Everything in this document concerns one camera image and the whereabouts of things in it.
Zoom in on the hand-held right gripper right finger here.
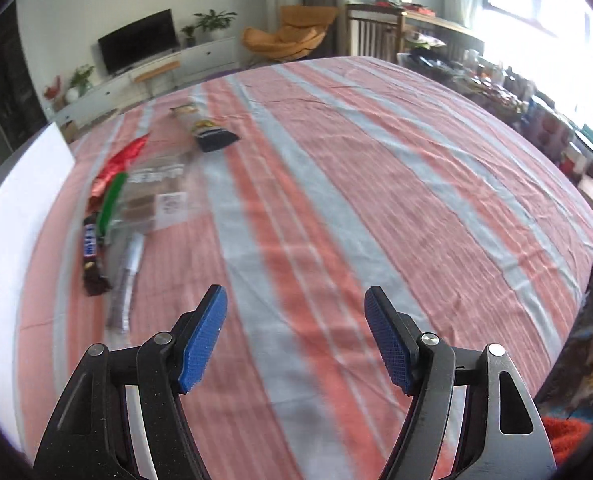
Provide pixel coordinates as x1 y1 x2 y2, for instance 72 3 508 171
364 286 557 480

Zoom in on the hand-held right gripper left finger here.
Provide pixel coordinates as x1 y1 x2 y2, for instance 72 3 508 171
33 284 228 480

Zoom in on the pale long snack packet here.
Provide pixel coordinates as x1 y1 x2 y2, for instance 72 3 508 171
105 232 146 333

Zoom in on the brown chocolate bar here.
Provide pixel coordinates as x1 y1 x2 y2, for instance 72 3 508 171
81 212 113 297

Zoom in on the clear cookie package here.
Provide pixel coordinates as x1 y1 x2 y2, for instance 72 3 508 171
111 152 202 233

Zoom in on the green long snack packet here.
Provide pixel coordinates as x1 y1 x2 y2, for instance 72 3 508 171
98 172 128 246

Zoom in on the red snack packet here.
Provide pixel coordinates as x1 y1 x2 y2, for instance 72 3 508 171
87 132 151 213

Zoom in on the long black yellow snack packet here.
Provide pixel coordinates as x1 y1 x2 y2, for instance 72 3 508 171
170 102 240 154

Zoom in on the white storage box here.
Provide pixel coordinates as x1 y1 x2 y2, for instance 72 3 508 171
0 121 76 461

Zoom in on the striped tablecloth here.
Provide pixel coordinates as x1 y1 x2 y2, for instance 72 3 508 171
14 56 593 480

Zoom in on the patterned knit blanket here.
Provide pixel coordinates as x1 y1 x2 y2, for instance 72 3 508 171
534 270 593 421

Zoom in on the orange fluffy cloth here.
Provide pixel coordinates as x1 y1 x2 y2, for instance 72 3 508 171
544 412 593 466

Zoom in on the pile of assorted goods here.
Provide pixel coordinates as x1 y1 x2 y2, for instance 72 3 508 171
397 45 593 186

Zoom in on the wooden stool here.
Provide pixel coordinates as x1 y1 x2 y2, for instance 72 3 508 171
132 60 181 98

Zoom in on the white television cabinet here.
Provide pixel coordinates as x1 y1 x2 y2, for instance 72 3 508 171
51 36 240 128

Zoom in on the bushy green plant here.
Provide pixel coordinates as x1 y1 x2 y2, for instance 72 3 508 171
69 64 96 96

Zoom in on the red flower arrangement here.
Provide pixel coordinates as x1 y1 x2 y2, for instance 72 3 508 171
43 76 63 108

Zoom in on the pale green pot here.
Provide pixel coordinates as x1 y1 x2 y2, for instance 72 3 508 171
407 32 440 51

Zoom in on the black television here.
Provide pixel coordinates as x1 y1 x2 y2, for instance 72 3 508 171
98 8 180 77

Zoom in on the wooden chair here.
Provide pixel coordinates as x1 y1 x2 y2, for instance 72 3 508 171
345 3 407 63

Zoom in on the orange lounge chair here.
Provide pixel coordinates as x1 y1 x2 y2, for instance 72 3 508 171
241 5 338 63

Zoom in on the wooden sideboard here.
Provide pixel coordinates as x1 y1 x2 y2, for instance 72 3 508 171
401 7 485 61

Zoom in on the large green potted plant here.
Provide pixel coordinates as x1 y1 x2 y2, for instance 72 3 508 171
194 9 238 41

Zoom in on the dark glass cabinet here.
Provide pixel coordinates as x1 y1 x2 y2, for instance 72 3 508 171
0 0 47 153

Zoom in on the window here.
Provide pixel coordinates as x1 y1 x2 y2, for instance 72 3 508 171
481 0 593 126

